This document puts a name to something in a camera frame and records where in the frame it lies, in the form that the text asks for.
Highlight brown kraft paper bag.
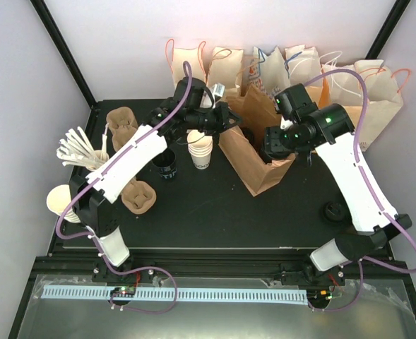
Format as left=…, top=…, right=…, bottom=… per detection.
left=219, top=85, right=295, bottom=196

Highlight black cup lid stack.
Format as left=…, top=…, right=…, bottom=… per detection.
left=322, top=201, right=347, bottom=223

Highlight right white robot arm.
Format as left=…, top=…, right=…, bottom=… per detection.
left=264, top=84, right=412, bottom=285

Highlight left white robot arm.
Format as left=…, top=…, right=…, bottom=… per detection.
left=69, top=77, right=241, bottom=282

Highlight white paper cup stack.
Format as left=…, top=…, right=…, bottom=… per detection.
left=187, top=130, right=213, bottom=170

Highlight cream paper bag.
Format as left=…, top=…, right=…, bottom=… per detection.
left=207, top=47, right=244, bottom=96

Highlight black paper cup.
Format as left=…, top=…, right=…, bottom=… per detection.
left=152, top=148, right=177, bottom=180

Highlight blue patterned paper bag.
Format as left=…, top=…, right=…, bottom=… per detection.
left=248, top=47, right=290, bottom=98

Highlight orange white paper bag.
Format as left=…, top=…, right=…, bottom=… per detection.
left=284, top=44, right=323, bottom=103

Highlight stacked pulp cup carriers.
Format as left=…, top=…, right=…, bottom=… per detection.
left=106, top=107, right=138, bottom=152

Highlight white cream logo bag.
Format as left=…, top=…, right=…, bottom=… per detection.
left=354, top=59, right=412, bottom=152

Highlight cup of white stirrers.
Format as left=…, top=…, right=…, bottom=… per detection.
left=56, top=125, right=109, bottom=172

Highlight tilted paper cup stack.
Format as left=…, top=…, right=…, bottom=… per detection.
left=46, top=184, right=81, bottom=224

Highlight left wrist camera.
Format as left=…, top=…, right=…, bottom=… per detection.
left=201, top=83, right=225, bottom=108

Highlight white slotted cable duct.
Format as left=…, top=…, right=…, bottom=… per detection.
left=41, top=285, right=308, bottom=306

